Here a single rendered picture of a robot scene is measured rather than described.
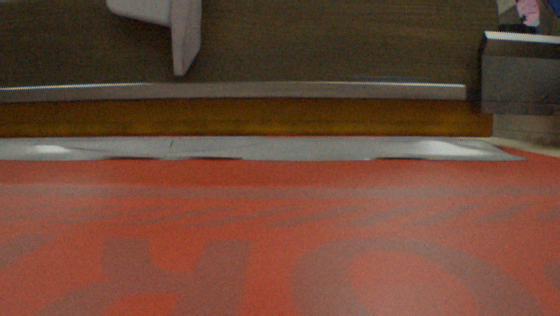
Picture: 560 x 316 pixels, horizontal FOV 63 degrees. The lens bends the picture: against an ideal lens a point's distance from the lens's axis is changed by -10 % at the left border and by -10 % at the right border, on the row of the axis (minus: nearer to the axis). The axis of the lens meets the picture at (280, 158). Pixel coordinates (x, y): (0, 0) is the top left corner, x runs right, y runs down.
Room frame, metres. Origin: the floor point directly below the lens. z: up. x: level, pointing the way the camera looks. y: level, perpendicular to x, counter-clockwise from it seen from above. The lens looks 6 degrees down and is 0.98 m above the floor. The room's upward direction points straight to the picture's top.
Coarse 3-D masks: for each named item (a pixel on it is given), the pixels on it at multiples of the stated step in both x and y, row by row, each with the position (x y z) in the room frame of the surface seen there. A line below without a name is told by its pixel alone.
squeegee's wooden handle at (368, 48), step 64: (0, 0) 0.32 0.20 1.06; (64, 0) 0.32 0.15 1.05; (256, 0) 0.32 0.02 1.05; (320, 0) 0.32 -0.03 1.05; (384, 0) 0.32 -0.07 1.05; (448, 0) 0.32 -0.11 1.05; (0, 64) 0.32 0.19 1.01; (64, 64) 0.32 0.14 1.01; (128, 64) 0.32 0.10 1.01; (192, 64) 0.32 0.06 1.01; (256, 64) 0.32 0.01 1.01; (320, 64) 0.32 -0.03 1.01; (384, 64) 0.32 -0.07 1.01; (448, 64) 0.32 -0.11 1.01
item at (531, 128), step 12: (504, 120) 0.42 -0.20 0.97; (516, 120) 0.40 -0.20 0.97; (528, 120) 0.38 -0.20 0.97; (540, 120) 0.36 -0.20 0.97; (552, 120) 0.34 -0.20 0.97; (504, 132) 0.42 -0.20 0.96; (516, 132) 0.40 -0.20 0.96; (528, 132) 0.38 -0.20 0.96; (540, 132) 0.36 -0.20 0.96; (552, 132) 0.34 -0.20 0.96; (552, 144) 0.34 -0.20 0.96
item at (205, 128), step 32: (0, 128) 0.33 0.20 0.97; (32, 128) 0.33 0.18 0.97; (64, 128) 0.33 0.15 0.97; (96, 128) 0.33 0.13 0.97; (128, 128) 0.33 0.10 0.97; (160, 128) 0.33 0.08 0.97; (192, 128) 0.33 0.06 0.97; (224, 128) 0.33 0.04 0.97; (256, 128) 0.33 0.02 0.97; (288, 128) 0.33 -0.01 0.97; (320, 128) 0.33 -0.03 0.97; (352, 128) 0.33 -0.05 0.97; (384, 128) 0.33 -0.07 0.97; (416, 128) 0.33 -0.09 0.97; (448, 128) 0.33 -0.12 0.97; (480, 128) 0.33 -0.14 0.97
